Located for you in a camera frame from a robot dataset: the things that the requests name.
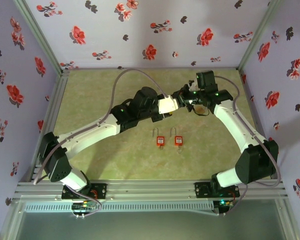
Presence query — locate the red padlock with label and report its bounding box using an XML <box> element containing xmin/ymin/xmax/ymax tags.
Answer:
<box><xmin>152</xmin><ymin>127</ymin><xmax>166</xmax><ymax>147</ymax></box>
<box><xmin>170</xmin><ymin>126</ymin><xmax>184</xmax><ymax>147</ymax></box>

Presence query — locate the circuit board with connectors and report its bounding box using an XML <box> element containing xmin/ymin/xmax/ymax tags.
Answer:
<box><xmin>71</xmin><ymin>199</ymin><xmax>97</xmax><ymax>220</ymax></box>
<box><xmin>218</xmin><ymin>199</ymin><xmax>235</xmax><ymax>208</ymax></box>

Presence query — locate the grey metal panel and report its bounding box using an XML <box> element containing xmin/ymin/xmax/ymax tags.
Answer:
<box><xmin>14</xmin><ymin>211</ymin><xmax>287</xmax><ymax>240</ymax></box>

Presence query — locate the thin black wire loop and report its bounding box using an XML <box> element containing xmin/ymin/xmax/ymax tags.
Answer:
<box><xmin>192</xmin><ymin>104</ymin><xmax>211</xmax><ymax>117</ymax></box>

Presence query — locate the grey right arm cable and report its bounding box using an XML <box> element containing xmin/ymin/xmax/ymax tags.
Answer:
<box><xmin>213</xmin><ymin>74</ymin><xmax>282</xmax><ymax>217</ymax></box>

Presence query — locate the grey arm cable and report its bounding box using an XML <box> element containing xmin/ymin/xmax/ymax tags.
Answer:
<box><xmin>33</xmin><ymin>68</ymin><xmax>170</xmax><ymax>218</ymax></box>
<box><xmin>213</xmin><ymin>74</ymin><xmax>282</xmax><ymax>217</ymax></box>

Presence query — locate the grey left arm cable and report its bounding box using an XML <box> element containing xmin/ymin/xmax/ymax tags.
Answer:
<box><xmin>33</xmin><ymin>68</ymin><xmax>170</xmax><ymax>218</ymax></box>

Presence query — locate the aluminium side rail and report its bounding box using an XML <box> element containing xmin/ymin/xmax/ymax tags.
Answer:
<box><xmin>239</xmin><ymin>69</ymin><xmax>283</xmax><ymax>180</ymax></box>
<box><xmin>29</xmin><ymin>69</ymin><xmax>71</xmax><ymax>182</ymax></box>

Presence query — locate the aluminium front rail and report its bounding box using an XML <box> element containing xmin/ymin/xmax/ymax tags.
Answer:
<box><xmin>12</xmin><ymin>179</ymin><xmax>288</xmax><ymax>201</ymax></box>

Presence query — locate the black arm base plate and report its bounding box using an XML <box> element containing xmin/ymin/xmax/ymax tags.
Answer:
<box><xmin>61</xmin><ymin>183</ymin><xmax>108</xmax><ymax>200</ymax></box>
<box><xmin>194</xmin><ymin>181</ymin><xmax>240</xmax><ymax>199</ymax></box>

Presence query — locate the aluminium corner post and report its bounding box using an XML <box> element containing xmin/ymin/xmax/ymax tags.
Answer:
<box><xmin>13</xmin><ymin>0</ymin><xmax>70</xmax><ymax>76</ymax></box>
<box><xmin>236</xmin><ymin>0</ymin><xmax>283</xmax><ymax>72</ymax></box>

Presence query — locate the slotted grey cable duct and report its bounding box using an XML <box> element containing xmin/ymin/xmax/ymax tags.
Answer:
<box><xmin>23</xmin><ymin>201</ymin><xmax>215</xmax><ymax>213</ymax></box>

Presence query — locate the aluminium front post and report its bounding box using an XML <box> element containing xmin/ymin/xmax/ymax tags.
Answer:
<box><xmin>274</xmin><ymin>198</ymin><xmax>300</xmax><ymax>240</ymax></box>
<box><xmin>0</xmin><ymin>199</ymin><xmax>26</xmax><ymax>240</ymax></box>

